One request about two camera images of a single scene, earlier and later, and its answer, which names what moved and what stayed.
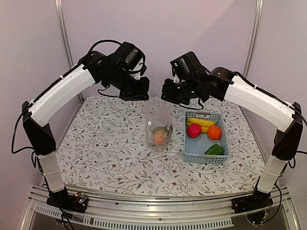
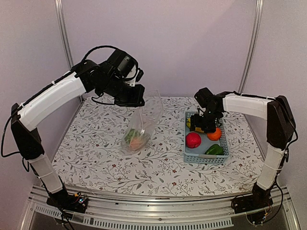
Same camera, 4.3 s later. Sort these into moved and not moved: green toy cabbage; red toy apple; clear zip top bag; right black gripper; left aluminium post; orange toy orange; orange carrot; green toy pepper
Moved: red toy apple; right black gripper; orange carrot; green toy cabbage; clear zip top bag
Not moved: left aluminium post; orange toy orange; green toy pepper
